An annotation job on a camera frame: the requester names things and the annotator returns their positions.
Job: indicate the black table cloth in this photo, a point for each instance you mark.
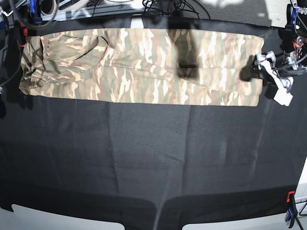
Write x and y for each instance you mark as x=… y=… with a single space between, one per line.
x=150 y=166

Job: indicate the blue clamp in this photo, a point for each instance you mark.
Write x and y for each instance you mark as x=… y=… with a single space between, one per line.
x=35 y=12
x=291 y=18
x=291 y=209

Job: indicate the blue clamp right front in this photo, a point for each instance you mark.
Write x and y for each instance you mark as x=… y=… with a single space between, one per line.
x=291 y=209

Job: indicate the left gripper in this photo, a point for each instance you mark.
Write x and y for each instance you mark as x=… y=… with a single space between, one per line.
x=256 y=78

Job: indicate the white tape patch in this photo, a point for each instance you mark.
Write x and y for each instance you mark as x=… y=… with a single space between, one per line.
x=136 y=23

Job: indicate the camouflage t-shirt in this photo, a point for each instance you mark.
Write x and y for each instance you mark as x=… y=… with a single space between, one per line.
x=143 y=66

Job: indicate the blue clamp left rear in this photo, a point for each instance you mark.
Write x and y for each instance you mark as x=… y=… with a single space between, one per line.
x=35 y=12

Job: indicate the blue clamp right rear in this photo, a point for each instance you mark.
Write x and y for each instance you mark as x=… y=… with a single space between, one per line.
x=291 y=18

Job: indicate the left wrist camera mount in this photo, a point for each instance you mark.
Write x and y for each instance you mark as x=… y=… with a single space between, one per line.
x=278 y=88

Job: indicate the red clamp left rear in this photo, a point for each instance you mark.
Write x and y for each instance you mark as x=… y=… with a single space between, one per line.
x=23 y=35

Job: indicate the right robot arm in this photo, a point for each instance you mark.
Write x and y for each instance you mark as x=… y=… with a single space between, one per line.
x=4 y=49

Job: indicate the aluminium rail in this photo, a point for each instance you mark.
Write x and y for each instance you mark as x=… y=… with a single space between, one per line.
x=103 y=10

